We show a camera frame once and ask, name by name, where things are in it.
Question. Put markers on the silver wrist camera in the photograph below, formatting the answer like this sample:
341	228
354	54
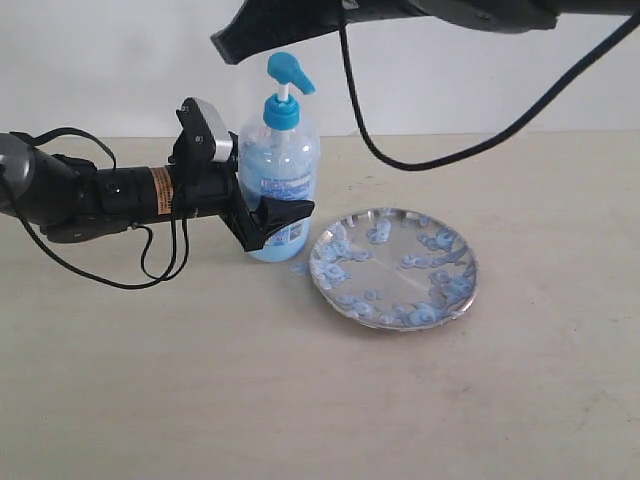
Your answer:
203	131

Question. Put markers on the round metal plate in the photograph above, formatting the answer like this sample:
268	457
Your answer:
394	269

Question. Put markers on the blue pump soap bottle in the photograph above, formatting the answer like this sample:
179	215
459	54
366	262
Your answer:
279	148

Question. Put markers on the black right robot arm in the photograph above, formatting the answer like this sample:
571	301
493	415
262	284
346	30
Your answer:
491	16

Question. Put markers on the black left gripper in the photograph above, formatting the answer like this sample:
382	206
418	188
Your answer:
212	189

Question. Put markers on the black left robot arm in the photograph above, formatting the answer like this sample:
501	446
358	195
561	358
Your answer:
71	200

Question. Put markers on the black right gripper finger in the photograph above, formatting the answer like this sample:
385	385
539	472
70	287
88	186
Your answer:
263	25

